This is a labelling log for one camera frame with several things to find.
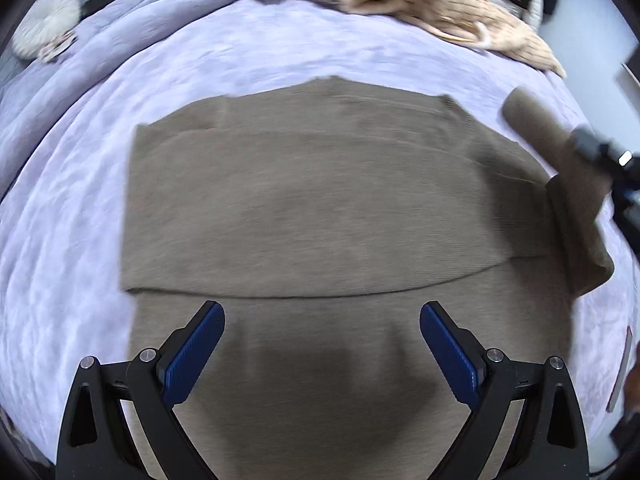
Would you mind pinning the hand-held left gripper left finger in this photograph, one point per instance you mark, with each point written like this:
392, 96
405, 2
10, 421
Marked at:
195, 355

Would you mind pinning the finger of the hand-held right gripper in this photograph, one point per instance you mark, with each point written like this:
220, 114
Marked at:
597, 145

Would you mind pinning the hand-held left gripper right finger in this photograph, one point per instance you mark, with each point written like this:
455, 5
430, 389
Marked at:
450, 355

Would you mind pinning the taupe knit sweater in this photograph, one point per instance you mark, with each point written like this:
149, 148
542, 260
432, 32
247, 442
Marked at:
310, 210

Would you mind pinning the lavender plush blanket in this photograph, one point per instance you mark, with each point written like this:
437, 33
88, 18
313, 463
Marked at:
75, 210

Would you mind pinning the beige striped garment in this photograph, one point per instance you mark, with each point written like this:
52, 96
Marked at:
465, 10

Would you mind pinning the small beige cloth item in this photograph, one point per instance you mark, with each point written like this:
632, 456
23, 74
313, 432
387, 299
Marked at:
55, 47

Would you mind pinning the white round pillow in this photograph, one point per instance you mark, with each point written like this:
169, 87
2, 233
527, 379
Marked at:
42, 22

